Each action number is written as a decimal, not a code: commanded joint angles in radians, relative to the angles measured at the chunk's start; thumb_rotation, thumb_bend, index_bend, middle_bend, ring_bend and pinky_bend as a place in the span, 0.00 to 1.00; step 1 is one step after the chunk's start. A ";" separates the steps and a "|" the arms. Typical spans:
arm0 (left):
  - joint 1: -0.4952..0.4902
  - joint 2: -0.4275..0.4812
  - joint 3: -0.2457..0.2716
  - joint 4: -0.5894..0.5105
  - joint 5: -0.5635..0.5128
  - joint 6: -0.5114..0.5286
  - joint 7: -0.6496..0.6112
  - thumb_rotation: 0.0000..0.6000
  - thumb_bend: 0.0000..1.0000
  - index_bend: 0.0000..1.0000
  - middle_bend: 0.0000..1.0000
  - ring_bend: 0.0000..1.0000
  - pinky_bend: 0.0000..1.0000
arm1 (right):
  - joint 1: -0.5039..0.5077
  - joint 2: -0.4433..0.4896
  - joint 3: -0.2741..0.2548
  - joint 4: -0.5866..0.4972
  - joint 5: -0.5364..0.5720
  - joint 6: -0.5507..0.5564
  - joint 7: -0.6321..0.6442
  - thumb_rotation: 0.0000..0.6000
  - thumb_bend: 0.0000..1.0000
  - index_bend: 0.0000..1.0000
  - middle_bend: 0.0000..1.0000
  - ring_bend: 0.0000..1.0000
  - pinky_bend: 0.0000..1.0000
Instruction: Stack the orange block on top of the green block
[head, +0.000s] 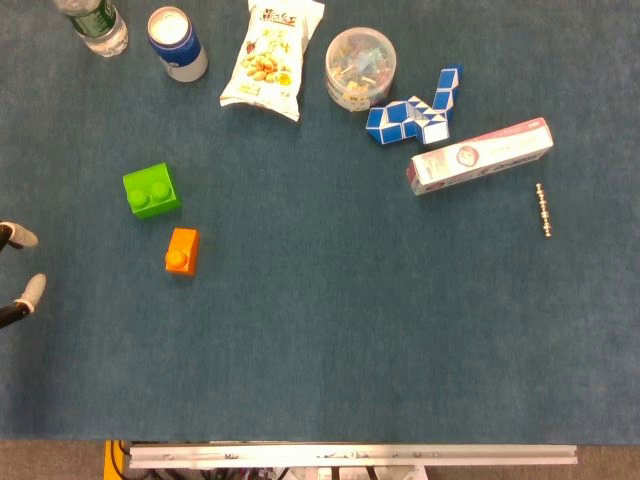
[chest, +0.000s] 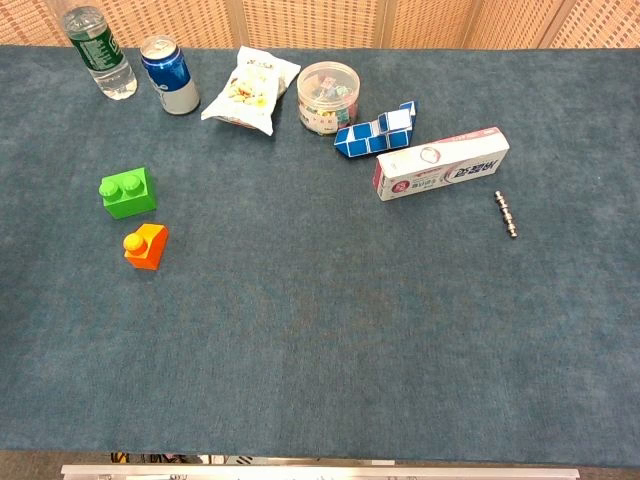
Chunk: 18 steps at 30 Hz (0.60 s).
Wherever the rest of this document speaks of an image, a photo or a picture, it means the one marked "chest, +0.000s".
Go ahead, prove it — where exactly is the woven bamboo folding screen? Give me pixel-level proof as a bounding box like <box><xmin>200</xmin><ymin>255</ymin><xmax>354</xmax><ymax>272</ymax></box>
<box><xmin>0</xmin><ymin>0</ymin><xmax>640</xmax><ymax>50</ymax></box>

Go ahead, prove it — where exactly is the blue and white snake puzzle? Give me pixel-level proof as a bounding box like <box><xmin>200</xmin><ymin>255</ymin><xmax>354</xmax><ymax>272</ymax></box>
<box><xmin>333</xmin><ymin>100</ymin><xmax>420</xmax><ymax>160</ymax></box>

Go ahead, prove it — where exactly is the white snack bag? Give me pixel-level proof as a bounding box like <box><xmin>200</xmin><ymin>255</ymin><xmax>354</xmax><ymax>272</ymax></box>
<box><xmin>200</xmin><ymin>45</ymin><xmax>302</xmax><ymax>137</ymax></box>

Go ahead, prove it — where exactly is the orange toy brick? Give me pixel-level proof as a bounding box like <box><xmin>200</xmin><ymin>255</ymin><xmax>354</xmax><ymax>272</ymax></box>
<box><xmin>123</xmin><ymin>223</ymin><xmax>170</xmax><ymax>272</ymax></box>

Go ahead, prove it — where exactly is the green toy brick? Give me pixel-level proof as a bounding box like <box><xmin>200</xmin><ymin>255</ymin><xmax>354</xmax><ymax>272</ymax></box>
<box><xmin>98</xmin><ymin>166</ymin><xmax>158</xmax><ymax>220</ymax></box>

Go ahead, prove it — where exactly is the clear green-label water bottle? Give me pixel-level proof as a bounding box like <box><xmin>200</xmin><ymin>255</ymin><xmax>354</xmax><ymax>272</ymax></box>
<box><xmin>61</xmin><ymin>5</ymin><xmax>139</xmax><ymax>101</ymax></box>

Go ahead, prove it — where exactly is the blue-grey table cloth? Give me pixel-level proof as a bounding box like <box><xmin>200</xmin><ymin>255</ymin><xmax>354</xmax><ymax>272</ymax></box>
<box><xmin>0</xmin><ymin>44</ymin><xmax>640</xmax><ymax>469</ymax></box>

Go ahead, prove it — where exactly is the white and pink toothpaste box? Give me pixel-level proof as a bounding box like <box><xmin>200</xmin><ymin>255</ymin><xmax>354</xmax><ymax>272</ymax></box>
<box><xmin>372</xmin><ymin>126</ymin><xmax>511</xmax><ymax>203</ymax></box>

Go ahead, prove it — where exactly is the silver metal beaded rod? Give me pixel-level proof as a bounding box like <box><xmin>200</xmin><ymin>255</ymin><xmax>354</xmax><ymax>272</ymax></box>
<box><xmin>493</xmin><ymin>189</ymin><xmax>520</xmax><ymax>240</ymax></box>

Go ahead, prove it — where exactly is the clear round plastic jar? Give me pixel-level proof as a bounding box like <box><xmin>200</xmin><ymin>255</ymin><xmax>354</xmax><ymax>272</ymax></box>
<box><xmin>296</xmin><ymin>61</ymin><xmax>362</xmax><ymax>136</ymax></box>

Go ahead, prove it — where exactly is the silver aluminium rail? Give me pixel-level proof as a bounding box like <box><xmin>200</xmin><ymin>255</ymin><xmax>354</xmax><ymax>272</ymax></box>
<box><xmin>60</xmin><ymin>463</ymin><xmax>581</xmax><ymax>480</ymax></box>

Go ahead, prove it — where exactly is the blue and silver drink can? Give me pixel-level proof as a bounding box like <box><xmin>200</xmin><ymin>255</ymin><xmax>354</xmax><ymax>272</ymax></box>
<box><xmin>139</xmin><ymin>35</ymin><xmax>201</xmax><ymax>116</ymax></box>

